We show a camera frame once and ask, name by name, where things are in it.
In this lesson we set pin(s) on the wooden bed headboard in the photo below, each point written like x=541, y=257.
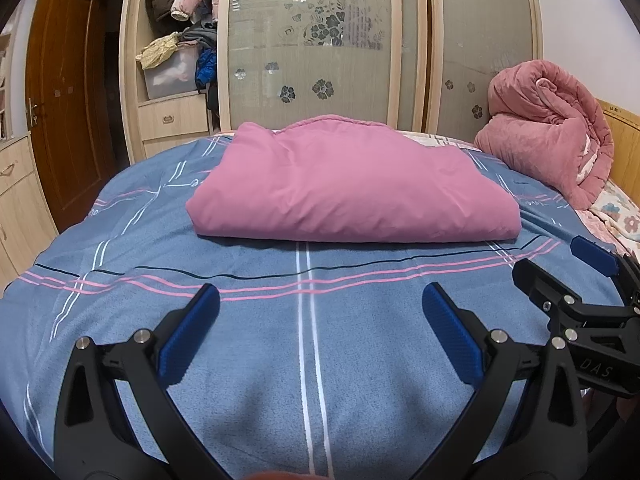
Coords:
x=625, y=145

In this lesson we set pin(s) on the beige wardrobe drawer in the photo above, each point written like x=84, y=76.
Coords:
x=165, y=147
x=170, y=119

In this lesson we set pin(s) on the yellow crumpled cloth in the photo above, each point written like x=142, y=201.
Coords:
x=155, y=50

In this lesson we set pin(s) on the translucent storage box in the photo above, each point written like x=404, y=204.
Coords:
x=167, y=77

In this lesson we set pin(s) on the blue plaid bed sheet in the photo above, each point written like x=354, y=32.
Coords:
x=260, y=360

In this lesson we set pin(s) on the beige cabinet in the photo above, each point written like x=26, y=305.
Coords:
x=20, y=210

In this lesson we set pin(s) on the brown wooden door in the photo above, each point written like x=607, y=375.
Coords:
x=70, y=110

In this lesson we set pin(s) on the pink and white hooded jacket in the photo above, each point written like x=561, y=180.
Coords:
x=350, y=185

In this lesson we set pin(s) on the blue cloth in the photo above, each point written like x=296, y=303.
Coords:
x=205, y=70

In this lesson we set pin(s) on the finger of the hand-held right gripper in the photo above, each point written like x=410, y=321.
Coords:
x=545, y=285
x=592, y=255

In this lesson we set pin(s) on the frosted flower-print sliding door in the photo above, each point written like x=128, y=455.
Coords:
x=260, y=20
x=480, y=20

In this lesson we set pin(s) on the floral pillow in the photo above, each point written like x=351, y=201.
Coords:
x=617, y=210

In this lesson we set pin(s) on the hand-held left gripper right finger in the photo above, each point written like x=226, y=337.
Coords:
x=450, y=335

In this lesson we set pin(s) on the black cloth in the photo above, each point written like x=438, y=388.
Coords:
x=212, y=107

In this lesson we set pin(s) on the grey folded clothes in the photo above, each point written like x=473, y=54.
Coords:
x=197, y=35

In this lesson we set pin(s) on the beige wardrobe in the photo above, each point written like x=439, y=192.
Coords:
x=129, y=85

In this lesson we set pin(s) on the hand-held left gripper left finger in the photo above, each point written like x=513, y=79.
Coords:
x=187, y=335

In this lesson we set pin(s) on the pink rolled quilt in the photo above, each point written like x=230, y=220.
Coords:
x=540, y=125

